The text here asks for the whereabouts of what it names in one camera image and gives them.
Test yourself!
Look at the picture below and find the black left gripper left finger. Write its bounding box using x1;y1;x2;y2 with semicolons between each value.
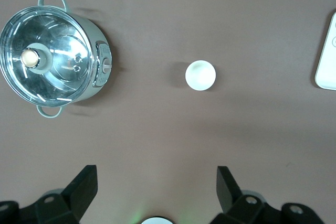
0;165;99;224

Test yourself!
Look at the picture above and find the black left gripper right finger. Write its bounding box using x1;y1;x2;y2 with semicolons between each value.
209;166;325;224

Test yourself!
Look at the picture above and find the white plastic cup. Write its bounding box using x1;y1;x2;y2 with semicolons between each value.
184;60;217;92

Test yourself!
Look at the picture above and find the glass pot lid with knob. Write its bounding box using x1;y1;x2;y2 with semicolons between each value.
0;5;96;108

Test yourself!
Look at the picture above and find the white tray with bear print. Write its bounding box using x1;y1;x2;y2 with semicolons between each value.
314;11;336;90

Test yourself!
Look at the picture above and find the pale green electric cooking pot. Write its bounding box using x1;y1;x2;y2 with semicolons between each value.
0;0;114;119

